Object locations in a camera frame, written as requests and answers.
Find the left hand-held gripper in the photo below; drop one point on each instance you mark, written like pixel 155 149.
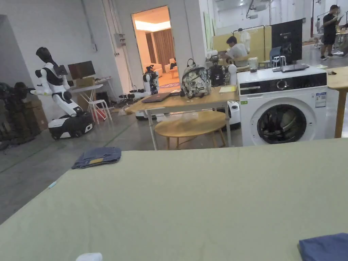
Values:
pixel 89 257

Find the small pale blue tag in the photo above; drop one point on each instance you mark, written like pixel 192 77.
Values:
pixel 52 185

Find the folded blue jeans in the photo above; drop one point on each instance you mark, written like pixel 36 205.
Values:
pixel 98 157

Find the bed with pale green sheet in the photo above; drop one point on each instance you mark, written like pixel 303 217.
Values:
pixel 174 204

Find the white and black humanoid robot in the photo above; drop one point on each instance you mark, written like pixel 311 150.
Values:
pixel 64 103

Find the dark robot beside cartons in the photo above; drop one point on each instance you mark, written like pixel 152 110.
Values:
pixel 16 114

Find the white desk with monitor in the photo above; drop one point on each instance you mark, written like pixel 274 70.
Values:
pixel 84 88

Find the white robot with patterned torso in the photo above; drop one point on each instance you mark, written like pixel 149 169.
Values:
pixel 149 81

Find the black and white wheeled robot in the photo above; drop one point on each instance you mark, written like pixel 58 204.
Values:
pixel 217 74

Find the dark blue garment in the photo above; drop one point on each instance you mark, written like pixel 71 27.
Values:
pixel 326 248

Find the white washing machine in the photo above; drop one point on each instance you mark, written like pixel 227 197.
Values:
pixel 282 108

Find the black monitor screen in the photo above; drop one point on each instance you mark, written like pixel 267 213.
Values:
pixel 286 40

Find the grey wall switch box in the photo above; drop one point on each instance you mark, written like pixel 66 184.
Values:
pixel 119 40

